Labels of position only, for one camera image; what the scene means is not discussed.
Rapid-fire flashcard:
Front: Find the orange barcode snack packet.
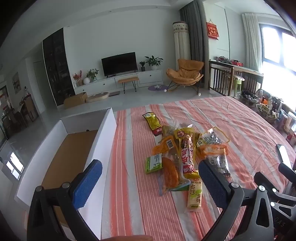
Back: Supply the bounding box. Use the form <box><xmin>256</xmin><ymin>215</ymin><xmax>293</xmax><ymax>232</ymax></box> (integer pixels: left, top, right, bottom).
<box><xmin>151</xmin><ymin>136</ymin><xmax>177</xmax><ymax>154</ymax></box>

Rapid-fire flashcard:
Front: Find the clear packet of orange snack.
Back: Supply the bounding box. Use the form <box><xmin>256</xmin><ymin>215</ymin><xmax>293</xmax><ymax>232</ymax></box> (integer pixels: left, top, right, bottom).
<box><xmin>158</xmin><ymin>155</ymin><xmax>189</xmax><ymax>196</ymax></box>

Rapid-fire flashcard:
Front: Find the covered standing air conditioner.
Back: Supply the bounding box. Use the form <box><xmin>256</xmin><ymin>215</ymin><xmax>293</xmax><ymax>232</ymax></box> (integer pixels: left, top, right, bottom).
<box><xmin>173</xmin><ymin>21</ymin><xmax>192</xmax><ymax>67</ymax></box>

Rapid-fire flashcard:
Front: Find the green stool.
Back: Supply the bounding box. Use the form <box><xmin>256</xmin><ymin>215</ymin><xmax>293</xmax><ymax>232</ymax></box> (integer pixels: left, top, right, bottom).
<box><xmin>232</xmin><ymin>75</ymin><xmax>245</xmax><ymax>96</ymax></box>

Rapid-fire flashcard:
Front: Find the grey curtain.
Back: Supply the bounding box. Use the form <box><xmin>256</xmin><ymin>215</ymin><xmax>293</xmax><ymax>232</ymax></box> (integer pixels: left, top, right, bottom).
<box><xmin>179</xmin><ymin>0</ymin><xmax>210</xmax><ymax>87</ymax></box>

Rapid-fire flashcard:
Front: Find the white cardboard box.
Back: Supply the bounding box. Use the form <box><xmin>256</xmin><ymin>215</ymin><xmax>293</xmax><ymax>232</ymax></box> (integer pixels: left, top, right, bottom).
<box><xmin>14</xmin><ymin>108</ymin><xmax>117</xmax><ymax>240</ymax></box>

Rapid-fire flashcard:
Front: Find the red wall hanging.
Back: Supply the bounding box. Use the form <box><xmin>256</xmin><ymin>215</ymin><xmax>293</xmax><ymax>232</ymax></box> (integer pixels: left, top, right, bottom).
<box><xmin>206</xmin><ymin>19</ymin><xmax>220</xmax><ymax>39</ymax></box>

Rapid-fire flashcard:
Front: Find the white television cabinet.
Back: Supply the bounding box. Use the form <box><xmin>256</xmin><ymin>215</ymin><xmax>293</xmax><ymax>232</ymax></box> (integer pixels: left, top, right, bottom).
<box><xmin>73</xmin><ymin>69</ymin><xmax>164</xmax><ymax>95</ymax></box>

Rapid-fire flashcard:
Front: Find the orange striped tablecloth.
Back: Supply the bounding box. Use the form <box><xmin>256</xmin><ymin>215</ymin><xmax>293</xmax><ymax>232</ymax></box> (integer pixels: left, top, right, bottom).
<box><xmin>99</xmin><ymin>96</ymin><xmax>296</xmax><ymax>241</ymax></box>

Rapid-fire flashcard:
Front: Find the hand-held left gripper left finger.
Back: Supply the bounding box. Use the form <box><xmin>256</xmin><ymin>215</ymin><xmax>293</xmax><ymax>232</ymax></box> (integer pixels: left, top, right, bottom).
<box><xmin>27</xmin><ymin>159</ymin><xmax>103</xmax><ymax>241</ymax></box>

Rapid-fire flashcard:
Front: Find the white sheer curtain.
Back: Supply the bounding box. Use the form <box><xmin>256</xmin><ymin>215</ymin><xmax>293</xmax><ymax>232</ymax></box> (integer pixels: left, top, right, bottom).
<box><xmin>242</xmin><ymin>13</ymin><xmax>263</xmax><ymax>72</ymax></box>

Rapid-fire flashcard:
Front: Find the pale green rice cracker packet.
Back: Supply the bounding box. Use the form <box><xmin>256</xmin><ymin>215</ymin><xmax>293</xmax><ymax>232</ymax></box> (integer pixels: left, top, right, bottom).
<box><xmin>186</xmin><ymin>177</ymin><xmax>203</xmax><ymax>212</ymax></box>

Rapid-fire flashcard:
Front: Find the orange lounge chair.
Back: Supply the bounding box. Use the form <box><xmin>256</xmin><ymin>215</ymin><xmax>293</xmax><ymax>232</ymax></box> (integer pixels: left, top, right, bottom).
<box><xmin>166</xmin><ymin>58</ymin><xmax>205</xmax><ymax>94</ymax></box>

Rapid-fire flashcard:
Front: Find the long yellow red snack packet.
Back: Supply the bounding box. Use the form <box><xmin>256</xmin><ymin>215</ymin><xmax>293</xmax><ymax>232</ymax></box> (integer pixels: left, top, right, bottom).
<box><xmin>173</xmin><ymin>128</ymin><xmax>200</xmax><ymax>179</ymax></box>

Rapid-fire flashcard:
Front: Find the framed wall picture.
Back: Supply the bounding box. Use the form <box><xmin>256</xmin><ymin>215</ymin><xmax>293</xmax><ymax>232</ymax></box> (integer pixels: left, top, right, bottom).
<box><xmin>11</xmin><ymin>72</ymin><xmax>20</xmax><ymax>94</ymax></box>

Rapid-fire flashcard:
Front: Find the clear yellow-edged snack packet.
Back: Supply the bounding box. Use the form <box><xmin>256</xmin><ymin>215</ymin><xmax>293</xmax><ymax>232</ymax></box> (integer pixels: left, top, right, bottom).
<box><xmin>200</xmin><ymin>126</ymin><xmax>231</xmax><ymax>149</ymax></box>

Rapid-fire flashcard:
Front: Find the black display cabinet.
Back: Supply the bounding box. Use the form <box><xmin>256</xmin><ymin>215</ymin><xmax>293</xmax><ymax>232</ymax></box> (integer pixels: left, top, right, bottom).
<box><xmin>42</xmin><ymin>28</ymin><xmax>75</xmax><ymax>106</ymax></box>

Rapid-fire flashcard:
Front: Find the small wooden bench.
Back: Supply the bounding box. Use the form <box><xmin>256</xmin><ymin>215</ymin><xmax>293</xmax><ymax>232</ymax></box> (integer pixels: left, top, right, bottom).
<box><xmin>118</xmin><ymin>76</ymin><xmax>139</xmax><ymax>94</ymax></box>

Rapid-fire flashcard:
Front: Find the brown cardboard box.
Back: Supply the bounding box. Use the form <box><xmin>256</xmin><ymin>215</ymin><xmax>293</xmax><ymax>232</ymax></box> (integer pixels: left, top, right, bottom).
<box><xmin>63</xmin><ymin>92</ymin><xmax>88</xmax><ymax>109</ymax></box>

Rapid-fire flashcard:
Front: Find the black phone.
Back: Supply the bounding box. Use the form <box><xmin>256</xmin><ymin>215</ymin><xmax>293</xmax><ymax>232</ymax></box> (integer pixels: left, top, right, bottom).
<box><xmin>276</xmin><ymin>144</ymin><xmax>294</xmax><ymax>169</ymax></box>

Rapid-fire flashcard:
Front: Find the yellow black snack packet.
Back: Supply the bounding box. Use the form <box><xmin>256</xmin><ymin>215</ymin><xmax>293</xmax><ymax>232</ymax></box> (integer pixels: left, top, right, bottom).
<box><xmin>142</xmin><ymin>112</ymin><xmax>163</xmax><ymax>136</ymax></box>

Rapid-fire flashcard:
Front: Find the dark basket of items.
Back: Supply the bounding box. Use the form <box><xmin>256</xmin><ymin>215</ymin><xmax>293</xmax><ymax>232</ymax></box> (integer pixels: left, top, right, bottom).
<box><xmin>238</xmin><ymin>89</ymin><xmax>260</xmax><ymax>106</ymax></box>

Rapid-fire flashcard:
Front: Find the red flower arrangement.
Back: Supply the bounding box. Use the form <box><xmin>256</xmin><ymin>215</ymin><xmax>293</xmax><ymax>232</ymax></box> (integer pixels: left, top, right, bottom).
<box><xmin>73</xmin><ymin>70</ymin><xmax>83</xmax><ymax>87</ymax></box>

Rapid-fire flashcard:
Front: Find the beige cat scratcher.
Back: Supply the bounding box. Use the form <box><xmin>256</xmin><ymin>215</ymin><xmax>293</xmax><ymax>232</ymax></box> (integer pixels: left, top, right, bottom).
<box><xmin>85</xmin><ymin>92</ymin><xmax>110</xmax><ymax>103</ymax></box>

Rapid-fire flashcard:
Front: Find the orange grey snack packet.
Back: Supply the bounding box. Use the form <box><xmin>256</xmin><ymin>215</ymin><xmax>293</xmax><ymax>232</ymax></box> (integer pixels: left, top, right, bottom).
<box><xmin>200</xmin><ymin>144</ymin><xmax>230</xmax><ymax>178</ymax></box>

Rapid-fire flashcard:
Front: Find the wicker basket of bottles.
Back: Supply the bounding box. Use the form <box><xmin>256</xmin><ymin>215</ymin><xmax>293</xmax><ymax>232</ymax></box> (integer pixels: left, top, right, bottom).
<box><xmin>255</xmin><ymin>102</ymin><xmax>285</xmax><ymax>123</ymax></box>

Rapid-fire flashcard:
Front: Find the leafy plant in glass pot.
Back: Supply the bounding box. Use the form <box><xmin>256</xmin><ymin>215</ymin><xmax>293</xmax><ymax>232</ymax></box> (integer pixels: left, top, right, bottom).
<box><xmin>86</xmin><ymin>69</ymin><xmax>99</xmax><ymax>81</ymax></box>

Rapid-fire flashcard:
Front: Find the green snack packet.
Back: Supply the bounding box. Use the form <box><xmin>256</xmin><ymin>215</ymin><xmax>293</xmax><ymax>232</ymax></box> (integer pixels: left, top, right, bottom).
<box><xmin>145</xmin><ymin>153</ymin><xmax>163</xmax><ymax>174</ymax></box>

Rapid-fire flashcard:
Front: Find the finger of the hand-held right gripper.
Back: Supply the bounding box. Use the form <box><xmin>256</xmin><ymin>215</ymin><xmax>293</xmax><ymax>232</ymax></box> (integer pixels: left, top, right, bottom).
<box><xmin>254</xmin><ymin>172</ymin><xmax>281</xmax><ymax>194</ymax></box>
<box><xmin>278</xmin><ymin>163</ymin><xmax>296</xmax><ymax>180</ymax></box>

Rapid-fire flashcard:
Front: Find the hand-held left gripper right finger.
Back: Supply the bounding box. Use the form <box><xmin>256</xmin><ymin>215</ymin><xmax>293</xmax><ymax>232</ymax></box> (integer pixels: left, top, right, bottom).
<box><xmin>198</xmin><ymin>159</ymin><xmax>275</xmax><ymax>241</ymax></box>

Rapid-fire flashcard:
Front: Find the large potted plant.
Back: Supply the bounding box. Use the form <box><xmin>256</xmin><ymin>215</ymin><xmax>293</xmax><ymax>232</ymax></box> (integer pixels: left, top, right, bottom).
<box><xmin>144</xmin><ymin>56</ymin><xmax>163</xmax><ymax>70</ymax></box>

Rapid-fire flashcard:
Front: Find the window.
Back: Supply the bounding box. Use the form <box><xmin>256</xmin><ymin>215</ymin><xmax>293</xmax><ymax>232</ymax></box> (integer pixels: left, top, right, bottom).
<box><xmin>259</xmin><ymin>23</ymin><xmax>296</xmax><ymax>112</ymax></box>

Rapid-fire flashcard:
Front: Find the flat screen television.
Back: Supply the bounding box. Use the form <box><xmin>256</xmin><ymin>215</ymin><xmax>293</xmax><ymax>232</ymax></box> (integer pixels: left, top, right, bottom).
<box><xmin>101</xmin><ymin>52</ymin><xmax>137</xmax><ymax>77</ymax></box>

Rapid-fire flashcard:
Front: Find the dark wooden table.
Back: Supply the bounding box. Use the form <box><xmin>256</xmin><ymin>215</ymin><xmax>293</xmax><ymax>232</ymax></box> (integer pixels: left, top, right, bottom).
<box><xmin>208</xmin><ymin>59</ymin><xmax>264</xmax><ymax>98</ymax></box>

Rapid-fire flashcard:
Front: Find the clear bag of brown buns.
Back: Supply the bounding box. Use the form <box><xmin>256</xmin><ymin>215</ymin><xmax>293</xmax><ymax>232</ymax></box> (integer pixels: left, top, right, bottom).
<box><xmin>161</xmin><ymin>123</ymin><xmax>200</xmax><ymax>149</ymax></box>

